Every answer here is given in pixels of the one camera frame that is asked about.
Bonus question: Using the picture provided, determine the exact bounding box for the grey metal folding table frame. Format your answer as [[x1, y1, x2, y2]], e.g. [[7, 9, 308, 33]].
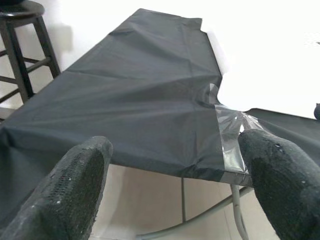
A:
[[136, 177, 256, 240]]

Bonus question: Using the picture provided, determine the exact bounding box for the black round stool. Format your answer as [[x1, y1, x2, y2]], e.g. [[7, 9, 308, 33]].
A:
[[0, 0, 62, 121]]

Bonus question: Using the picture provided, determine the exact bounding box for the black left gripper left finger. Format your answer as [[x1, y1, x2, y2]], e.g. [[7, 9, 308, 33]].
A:
[[0, 136, 114, 240]]

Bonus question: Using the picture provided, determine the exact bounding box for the clear plastic tape strip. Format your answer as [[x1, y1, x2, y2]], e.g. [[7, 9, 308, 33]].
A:
[[203, 82, 266, 187]]

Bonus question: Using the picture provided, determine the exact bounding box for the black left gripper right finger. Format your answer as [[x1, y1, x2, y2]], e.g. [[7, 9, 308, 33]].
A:
[[237, 129, 320, 240]]

